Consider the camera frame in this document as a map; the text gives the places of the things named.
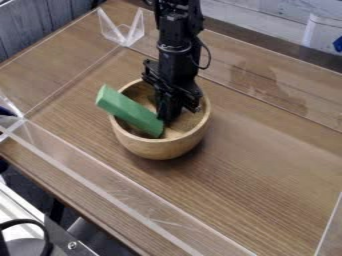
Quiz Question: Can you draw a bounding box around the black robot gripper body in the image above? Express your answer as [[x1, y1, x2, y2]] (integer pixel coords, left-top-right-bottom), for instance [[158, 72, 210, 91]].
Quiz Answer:
[[143, 42, 203, 113]]

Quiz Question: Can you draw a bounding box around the grey metal bracket with screw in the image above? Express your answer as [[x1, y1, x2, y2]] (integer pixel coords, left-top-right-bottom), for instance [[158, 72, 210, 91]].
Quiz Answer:
[[44, 217, 100, 256]]

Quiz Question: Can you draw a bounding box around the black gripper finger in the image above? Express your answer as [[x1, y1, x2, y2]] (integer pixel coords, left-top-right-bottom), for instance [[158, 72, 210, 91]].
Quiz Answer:
[[155, 90, 170, 121], [167, 95, 183, 123]]

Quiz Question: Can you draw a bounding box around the clear acrylic corner bracket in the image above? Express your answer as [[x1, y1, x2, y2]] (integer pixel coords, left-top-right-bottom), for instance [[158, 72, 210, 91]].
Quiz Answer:
[[96, 8, 144, 47]]

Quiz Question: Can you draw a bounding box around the brown wooden bowl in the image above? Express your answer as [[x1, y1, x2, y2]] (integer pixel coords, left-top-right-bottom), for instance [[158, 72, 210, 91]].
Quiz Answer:
[[108, 78, 212, 161]]

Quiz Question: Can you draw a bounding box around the black cable loop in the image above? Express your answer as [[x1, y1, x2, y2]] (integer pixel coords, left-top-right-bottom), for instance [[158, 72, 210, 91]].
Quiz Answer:
[[0, 218, 55, 256]]

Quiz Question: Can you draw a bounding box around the white container in background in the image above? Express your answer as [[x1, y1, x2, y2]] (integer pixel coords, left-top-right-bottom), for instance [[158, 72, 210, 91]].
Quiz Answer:
[[302, 13, 342, 56]]

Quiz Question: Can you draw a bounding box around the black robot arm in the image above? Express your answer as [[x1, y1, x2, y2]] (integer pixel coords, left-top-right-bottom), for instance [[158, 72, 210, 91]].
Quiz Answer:
[[142, 0, 206, 124]]

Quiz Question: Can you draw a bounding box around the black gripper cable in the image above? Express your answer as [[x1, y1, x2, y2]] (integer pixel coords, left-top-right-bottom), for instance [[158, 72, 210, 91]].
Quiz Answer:
[[191, 35, 212, 71]]

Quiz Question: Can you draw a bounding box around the clear acrylic front wall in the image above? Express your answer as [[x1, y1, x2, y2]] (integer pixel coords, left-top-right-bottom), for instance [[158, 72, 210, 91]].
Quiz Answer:
[[0, 92, 257, 256]]

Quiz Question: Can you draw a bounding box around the green rectangular block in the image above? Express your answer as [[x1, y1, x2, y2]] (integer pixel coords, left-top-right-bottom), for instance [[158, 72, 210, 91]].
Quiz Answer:
[[95, 84, 164, 138]]

